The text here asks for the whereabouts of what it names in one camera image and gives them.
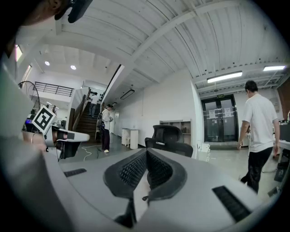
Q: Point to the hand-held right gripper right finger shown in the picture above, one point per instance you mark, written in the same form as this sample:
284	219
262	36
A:
199	204

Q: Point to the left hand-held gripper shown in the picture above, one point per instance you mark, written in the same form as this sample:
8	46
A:
43	120

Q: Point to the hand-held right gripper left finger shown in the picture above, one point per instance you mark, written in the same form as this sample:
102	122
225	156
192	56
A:
90	192

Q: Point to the black office chair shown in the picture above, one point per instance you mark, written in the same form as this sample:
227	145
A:
168	136

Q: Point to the person's left forearm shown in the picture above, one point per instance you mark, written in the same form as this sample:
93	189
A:
28	138

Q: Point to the wooden staircase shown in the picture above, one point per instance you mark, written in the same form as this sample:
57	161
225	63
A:
87	123

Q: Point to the white side table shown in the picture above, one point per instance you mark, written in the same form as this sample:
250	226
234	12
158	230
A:
125	136

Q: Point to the black metal railing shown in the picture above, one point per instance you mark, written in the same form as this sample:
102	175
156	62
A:
54	89

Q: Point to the white cylindrical bin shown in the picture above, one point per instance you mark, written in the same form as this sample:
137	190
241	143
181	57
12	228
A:
134	139

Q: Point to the black-framed pendant lamp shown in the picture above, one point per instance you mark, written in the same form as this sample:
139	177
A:
127	94

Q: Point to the black standing fan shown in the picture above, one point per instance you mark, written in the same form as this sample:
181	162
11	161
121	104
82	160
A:
31	93

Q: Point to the round ceiling light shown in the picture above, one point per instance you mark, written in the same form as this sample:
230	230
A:
47	63
73	67

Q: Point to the wooden shelf unit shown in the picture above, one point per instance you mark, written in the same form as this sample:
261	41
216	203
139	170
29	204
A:
179	127

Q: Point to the black glass double door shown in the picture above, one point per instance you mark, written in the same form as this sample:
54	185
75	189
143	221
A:
219	127

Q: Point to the white paper notice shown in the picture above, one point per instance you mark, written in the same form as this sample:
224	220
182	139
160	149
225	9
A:
212	114
227	112

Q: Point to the long white workbench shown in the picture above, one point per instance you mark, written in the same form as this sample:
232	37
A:
284	143

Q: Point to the green exit sign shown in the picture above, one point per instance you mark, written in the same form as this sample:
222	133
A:
220	96

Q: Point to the long ceiling tube light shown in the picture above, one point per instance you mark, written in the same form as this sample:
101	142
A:
224	77

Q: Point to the rectangular ceiling panel light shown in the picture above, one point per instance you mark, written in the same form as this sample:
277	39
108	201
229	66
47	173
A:
273	68

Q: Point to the white frame rack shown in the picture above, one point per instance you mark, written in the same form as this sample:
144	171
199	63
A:
204	151

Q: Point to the black head-worn camera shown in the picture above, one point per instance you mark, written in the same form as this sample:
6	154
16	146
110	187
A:
78	9

